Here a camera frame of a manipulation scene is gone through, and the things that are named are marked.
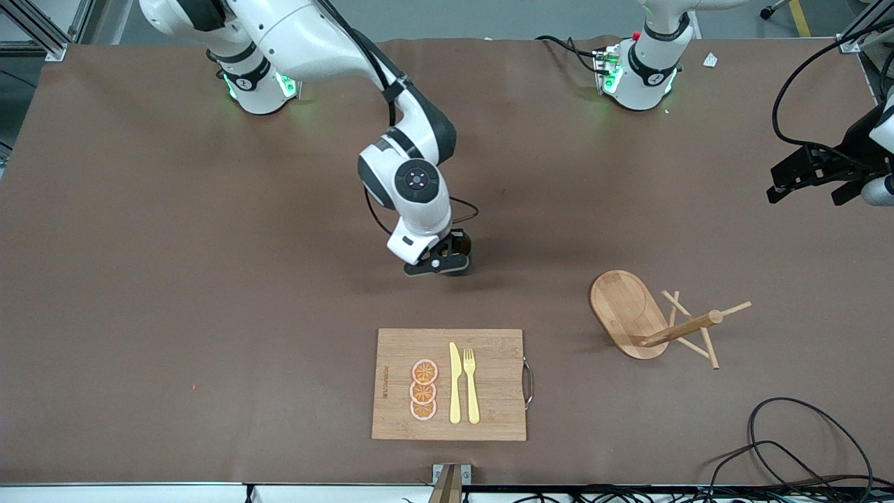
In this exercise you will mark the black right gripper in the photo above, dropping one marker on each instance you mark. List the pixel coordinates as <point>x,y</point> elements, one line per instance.
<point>460,244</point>

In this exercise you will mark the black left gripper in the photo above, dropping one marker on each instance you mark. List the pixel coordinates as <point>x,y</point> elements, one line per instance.
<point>835,162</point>

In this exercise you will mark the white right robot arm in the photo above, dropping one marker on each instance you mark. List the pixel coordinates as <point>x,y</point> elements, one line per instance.
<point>314,42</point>

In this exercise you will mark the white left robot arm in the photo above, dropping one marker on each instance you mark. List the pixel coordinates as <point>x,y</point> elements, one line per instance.
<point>646,84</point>

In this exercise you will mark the wooden mug rack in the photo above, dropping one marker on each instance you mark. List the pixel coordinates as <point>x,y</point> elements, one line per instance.
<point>625,307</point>

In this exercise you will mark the orange slice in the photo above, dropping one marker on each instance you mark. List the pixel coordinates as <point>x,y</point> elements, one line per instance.
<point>424,372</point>

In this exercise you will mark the yellow plastic knife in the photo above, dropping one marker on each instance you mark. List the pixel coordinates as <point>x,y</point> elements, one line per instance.
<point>455,391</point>

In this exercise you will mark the bamboo cutting board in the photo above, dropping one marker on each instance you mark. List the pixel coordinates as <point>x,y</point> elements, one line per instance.
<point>489,391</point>

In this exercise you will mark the yellow plastic fork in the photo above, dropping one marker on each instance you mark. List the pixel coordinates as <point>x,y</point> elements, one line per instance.
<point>473,398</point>

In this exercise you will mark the white paper scrap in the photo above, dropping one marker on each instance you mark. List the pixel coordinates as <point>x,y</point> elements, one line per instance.
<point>710,60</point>

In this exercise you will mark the black chair caster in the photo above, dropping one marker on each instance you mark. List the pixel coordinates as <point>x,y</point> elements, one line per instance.
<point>772,8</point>

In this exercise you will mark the aluminium frame profile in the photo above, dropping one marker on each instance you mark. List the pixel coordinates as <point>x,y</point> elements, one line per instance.
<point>52,47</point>
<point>851,43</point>

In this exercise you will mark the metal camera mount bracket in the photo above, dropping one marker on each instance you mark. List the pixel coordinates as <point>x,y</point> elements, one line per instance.
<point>447,485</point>

